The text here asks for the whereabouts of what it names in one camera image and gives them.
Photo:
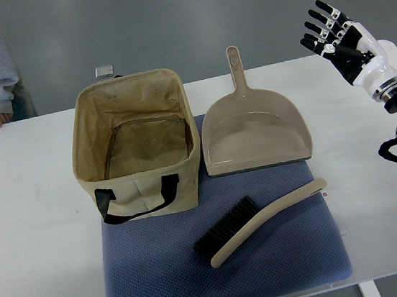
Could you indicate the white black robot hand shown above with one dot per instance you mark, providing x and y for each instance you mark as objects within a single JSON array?
[{"x": 352, "y": 50}]

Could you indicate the beige hand broom black bristles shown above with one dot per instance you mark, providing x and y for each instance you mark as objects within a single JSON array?
[{"x": 222, "y": 239}]

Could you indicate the small silver metal object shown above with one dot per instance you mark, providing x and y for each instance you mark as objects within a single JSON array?
[{"x": 104, "y": 71}]

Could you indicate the beige plastic dustpan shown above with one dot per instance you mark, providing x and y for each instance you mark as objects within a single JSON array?
[{"x": 252, "y": 128}]

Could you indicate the blue textured mat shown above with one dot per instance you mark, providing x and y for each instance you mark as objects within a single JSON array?
[{"x": 299, "y": 248}]

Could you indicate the white table leg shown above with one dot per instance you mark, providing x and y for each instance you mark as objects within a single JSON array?
[{"x": 369, "y": 289}]

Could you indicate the yellow fabric bag black handle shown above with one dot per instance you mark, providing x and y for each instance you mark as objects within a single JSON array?
[{"x": 136, "y": 147}]

